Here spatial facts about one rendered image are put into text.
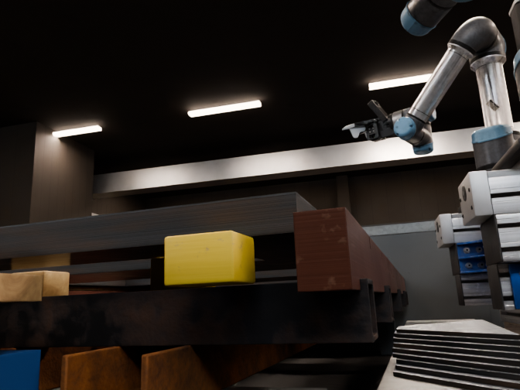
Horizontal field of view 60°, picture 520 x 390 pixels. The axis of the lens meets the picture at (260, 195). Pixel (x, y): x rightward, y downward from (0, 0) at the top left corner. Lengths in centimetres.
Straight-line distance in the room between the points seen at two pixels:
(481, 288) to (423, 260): 53
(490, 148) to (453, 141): 715
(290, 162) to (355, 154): 122
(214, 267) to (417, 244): 165
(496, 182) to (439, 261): 100
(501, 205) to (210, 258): 73
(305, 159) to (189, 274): 832
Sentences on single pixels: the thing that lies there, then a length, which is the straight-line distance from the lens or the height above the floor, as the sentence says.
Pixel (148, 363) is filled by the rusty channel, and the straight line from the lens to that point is 37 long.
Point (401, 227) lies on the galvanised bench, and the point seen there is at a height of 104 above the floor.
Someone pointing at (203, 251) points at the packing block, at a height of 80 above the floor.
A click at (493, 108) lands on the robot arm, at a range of 176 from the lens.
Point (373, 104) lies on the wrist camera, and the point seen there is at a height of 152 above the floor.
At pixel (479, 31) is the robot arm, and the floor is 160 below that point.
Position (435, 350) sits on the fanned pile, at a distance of 54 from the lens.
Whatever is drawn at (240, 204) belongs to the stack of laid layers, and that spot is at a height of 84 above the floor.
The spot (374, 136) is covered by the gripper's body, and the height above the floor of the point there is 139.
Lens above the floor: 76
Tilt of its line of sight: 13 degrees up
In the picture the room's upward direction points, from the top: 3 degrees counter-clockwise
